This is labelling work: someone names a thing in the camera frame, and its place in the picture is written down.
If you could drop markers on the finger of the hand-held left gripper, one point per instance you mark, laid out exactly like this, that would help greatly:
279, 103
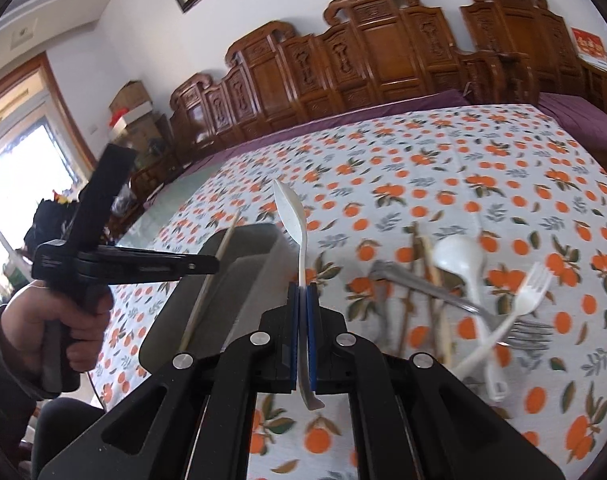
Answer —
173, 270
158, 256

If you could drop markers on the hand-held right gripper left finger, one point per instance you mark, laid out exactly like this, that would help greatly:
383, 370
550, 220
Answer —
294, 340

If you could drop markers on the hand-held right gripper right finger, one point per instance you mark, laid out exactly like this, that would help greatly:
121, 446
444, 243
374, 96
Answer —
311, 340

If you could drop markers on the thin wooden chopstick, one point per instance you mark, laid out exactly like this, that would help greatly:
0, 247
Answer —
217, 262

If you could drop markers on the grey metal tray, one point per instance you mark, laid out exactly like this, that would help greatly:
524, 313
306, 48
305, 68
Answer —
243, 280

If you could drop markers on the brown wooden chopstick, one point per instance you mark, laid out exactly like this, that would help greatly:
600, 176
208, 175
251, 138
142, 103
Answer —
408, 280

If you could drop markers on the metal fork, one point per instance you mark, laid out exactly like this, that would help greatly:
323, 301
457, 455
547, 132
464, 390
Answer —
433, 294

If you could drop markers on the light bamboo chopstick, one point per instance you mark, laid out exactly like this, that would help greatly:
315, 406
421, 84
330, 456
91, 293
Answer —
436, 300

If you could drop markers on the white plastic ladle spoon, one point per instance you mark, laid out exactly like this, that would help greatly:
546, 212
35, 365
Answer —
458, 257

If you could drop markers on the white plastic fork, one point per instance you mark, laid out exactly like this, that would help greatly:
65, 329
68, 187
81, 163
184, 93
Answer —
531, 285

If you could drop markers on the person's left forearm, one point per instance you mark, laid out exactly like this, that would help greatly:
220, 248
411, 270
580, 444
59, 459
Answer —
3, 390

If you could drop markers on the person's left hand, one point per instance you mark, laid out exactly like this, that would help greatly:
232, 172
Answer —
25, 320

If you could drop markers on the clear plastic bag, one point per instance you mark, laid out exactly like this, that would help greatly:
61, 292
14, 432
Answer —
120, 202

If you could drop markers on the wooden chair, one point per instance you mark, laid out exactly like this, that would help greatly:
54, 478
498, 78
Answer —
151, 180

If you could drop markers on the dark cloth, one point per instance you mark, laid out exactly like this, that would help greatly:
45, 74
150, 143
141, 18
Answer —
53, 220

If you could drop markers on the wooden side cabinet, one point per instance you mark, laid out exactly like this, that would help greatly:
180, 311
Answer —
153, 135

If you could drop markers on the white and red box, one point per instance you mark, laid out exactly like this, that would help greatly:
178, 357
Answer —
133, 116

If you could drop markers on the brown cardboard box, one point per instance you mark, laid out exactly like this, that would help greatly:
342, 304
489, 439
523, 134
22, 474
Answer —
131, 94

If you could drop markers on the person's dark trousers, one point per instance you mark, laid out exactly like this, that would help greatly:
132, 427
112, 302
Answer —
65, 435

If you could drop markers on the long purple bench cushion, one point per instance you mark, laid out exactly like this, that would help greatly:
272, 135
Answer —
433, 101

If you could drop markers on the long carved wooden bench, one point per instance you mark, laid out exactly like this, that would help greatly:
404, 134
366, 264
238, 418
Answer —
383, 50

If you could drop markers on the short purple bench cushion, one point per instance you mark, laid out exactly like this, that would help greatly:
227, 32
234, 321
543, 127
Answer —
583, 116

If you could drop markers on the carved wooden armchair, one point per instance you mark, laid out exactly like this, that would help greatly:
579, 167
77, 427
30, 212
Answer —
523, 25

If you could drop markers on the window with wooden frame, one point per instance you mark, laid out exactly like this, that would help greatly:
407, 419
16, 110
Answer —
23, 150

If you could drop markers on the red wall calendar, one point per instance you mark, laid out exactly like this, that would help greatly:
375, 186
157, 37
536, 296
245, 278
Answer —
589, 44

